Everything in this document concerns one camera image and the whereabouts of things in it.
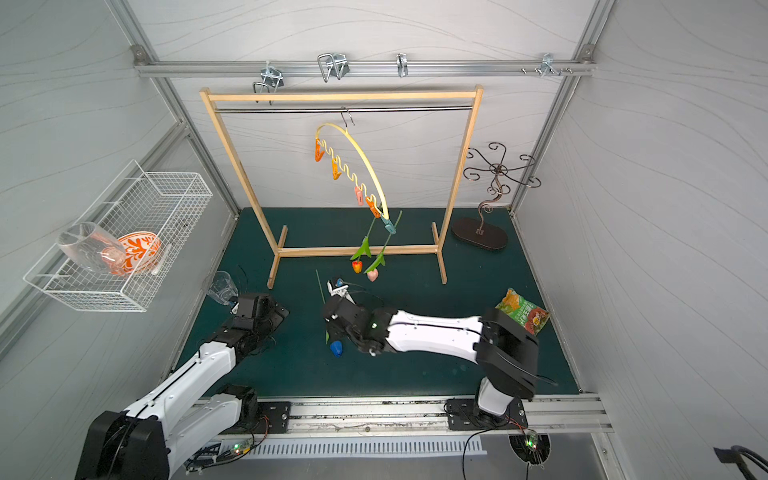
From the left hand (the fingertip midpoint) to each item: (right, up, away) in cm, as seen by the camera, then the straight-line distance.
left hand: (278, 315), depth 87 cm
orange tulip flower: (+23, +15, +6) cm, 28 cm away
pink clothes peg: (+25, +35, -8) cm, 43 cm away
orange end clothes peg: (+10, +50, +6) cm, 51 cm away
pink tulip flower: (+28, +12, +3) cm, 30 cm away
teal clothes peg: (+33, +26, -15) cm, 45 cm away
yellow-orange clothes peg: (+17, +43, -1) cm, 46 cm away
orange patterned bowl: (-23, +21, -21) cm, 37 cm away
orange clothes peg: (+29, +31, -14) cm, 45 cm away
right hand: (+18, +3, -8) cm, 20 cm away
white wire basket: (-28, +32, -8) cm, 43 cm away
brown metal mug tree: (+64, +25, +25) cm, 74 cm away
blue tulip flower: (+18, -8, -4) cm, 20 cm away
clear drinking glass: (-21, +6, +8) cm, 24 cm away
